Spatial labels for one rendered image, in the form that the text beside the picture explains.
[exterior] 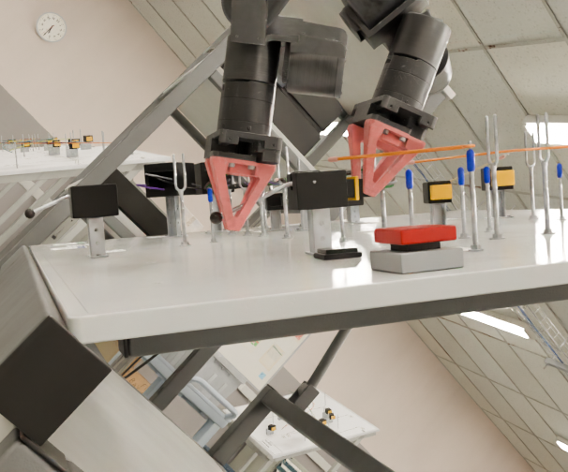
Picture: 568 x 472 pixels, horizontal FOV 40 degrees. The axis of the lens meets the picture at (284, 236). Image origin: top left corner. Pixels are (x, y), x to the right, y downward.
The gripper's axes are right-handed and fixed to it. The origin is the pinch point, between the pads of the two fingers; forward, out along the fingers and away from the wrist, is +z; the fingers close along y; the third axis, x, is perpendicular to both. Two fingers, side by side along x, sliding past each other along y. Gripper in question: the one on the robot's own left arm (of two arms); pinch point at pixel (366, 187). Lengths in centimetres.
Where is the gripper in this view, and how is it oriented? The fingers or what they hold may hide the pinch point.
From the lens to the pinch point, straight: 87.0
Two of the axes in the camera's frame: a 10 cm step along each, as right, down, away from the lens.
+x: -9.0, -3.5, -2.4
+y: -2.4, -0.5, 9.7
